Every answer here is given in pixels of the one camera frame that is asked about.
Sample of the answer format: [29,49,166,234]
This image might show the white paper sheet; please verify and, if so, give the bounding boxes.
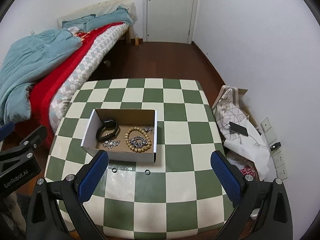
[224,119,270,181]

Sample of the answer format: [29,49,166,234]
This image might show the teal blue blanket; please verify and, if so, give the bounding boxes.
[1,7,133,125]

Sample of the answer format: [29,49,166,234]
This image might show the white patterned tote bag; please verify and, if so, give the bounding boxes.
[212,85,248,141]

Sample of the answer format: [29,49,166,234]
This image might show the orange bottle on floor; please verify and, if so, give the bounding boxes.
[135,34,139,46]

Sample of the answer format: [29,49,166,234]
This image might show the beige headboard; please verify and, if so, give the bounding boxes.
[57,0,138,29]

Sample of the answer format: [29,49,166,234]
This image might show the white door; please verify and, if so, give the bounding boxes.
[143,0,198,44]

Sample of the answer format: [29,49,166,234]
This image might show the black smartphone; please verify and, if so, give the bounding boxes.
[228,122,248,137]

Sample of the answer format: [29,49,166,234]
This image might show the white wall socket strip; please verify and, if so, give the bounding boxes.
[260,117,289,181]

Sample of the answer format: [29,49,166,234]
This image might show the white cardboard box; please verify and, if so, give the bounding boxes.
[81,108,158,163]

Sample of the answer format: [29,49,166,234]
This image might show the red bed cover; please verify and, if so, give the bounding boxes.
[15,22,124,148]

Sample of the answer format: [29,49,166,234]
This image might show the thick silver chain bracelet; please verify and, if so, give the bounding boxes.
[129,135,148,148]

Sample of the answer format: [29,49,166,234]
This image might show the black charger plug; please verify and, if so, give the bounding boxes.
[270,142,281,151]

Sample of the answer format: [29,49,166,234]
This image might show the checkered patterned mattress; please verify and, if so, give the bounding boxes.
[48,23,130,132]

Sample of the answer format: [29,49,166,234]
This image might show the thin silver chain necklace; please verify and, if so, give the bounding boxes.
[102,140,121,151]

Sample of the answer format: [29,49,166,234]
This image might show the red white plastic bag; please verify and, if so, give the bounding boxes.
[240,164,258,179]

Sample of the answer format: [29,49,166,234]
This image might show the wooden bead bracelet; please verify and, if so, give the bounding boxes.
[124,126,153,153]

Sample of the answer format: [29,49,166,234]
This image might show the black smart band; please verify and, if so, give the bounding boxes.
[96,119,120,142]

